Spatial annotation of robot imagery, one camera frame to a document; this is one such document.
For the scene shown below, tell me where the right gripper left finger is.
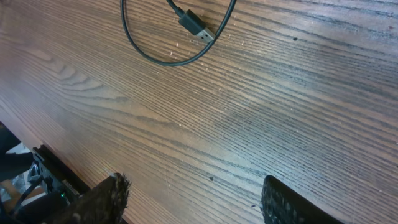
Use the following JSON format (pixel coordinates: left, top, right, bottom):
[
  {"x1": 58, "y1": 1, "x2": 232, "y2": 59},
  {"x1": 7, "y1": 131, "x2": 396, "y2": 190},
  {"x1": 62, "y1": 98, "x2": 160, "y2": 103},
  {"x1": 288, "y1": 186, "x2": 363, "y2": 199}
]
[{"x1": 41, "y1": 173, "x2": 131, "y2": 224}]

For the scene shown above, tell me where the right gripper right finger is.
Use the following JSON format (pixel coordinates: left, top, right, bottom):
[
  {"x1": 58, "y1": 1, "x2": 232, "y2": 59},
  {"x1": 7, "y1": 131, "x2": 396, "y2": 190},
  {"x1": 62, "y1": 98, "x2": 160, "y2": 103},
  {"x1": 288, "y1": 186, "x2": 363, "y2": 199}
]
[{"x1": 261, "y1": 175, "x2": 341, "y2": 224}]

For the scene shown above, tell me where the black USB cable thin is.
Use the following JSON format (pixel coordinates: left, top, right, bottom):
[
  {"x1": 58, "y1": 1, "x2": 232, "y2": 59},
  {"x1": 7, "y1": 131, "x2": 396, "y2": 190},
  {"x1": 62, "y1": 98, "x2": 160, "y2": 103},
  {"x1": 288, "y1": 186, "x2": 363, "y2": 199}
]
[{"x1": 119, "y1": 0, "x2": 238, "y2": 67}]

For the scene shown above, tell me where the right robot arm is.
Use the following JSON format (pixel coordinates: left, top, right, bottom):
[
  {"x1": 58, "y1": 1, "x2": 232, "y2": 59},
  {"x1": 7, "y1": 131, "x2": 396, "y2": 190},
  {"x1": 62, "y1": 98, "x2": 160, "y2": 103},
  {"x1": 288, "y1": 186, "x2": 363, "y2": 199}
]
[{"x1": 1, "y1": 125, "x2": 339, "y2": 224}]

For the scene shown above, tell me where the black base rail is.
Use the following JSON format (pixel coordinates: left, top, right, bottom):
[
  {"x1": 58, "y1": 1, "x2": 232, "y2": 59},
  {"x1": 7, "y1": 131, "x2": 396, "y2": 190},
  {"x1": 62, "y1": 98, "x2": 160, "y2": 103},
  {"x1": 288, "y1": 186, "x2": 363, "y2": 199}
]
[{"x1": 27, "y1": 145, "x2": 91, "y2": 203}]

